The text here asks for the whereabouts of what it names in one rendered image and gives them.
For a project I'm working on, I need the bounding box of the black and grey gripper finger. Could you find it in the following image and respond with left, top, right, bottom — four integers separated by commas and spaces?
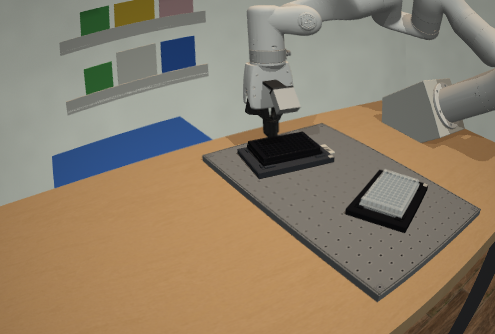
270, 108, 283, 136
245, 98, 274, 137

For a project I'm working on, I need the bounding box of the white label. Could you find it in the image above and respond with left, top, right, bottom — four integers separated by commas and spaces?
320, 144, 335, 154

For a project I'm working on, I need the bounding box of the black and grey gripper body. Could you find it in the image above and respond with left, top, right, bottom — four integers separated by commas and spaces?
243, 60, 293, 110

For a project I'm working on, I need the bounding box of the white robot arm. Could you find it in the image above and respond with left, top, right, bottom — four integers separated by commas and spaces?
247, 0, 495, 129

